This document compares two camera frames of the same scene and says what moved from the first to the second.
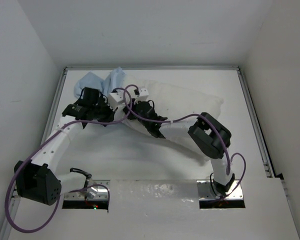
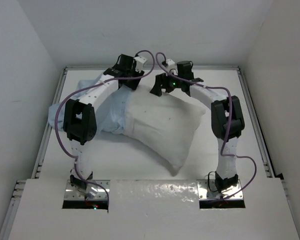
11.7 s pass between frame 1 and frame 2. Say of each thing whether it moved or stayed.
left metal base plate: stayed
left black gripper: moved
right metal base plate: stayed
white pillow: moved
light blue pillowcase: moved
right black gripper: moved
